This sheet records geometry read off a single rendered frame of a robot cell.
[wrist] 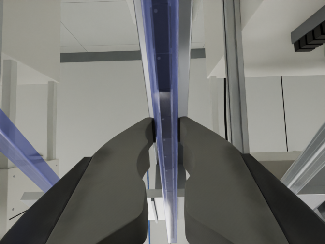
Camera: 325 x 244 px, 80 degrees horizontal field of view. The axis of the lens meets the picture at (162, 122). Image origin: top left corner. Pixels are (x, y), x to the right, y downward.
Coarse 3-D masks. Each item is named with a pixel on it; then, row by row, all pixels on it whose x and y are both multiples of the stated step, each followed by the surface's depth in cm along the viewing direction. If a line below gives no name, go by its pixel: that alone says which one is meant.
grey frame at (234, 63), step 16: (224, 0) 57; (224, 16) 58; (224, 32) 58; (240, 32) 55; (224, 48) 58; (240, 48) 55; (240, 64) 54; (240, 80) 54; (240, 96) 54; (240, 112) 54; (240, 128) 54; (240, 144) 54
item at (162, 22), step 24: (144, 0) 7; (168, 0) 7; (144, 24) 8; (168, 24) 8; (168, 48) 8; (168, 72) 9; (168, 96) 10; (168, 120) 11; (168, 144) 13; (168, 168) 15; (168, 192) 18; (168, 216) 22; (168, 240) 29
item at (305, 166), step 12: (324, 132) 13; (312, 144) 14; (324, 144) 13; (300, 156) 15; (312, 156) 14; (324, 156) 14; (300, 168) 15; (312, 168) 15; (288, 180) 17; (300, 180) 16
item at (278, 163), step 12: (216, 84) 96; (216, 96) 95; (216, 108) 95; (216, 120) 94; (216, 132) 94; (264, 156) 77; (276, 156) 76; (288, 156) 74; (276, 168) 65; (288, 168) 65
